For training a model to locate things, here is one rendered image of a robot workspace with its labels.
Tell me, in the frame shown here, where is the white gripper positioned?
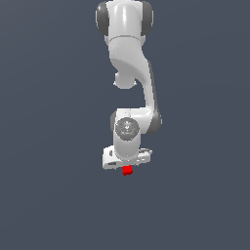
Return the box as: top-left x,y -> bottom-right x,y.
102,146 -> 153,170

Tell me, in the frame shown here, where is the red cube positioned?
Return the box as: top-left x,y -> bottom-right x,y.
122,165 -> 134,177

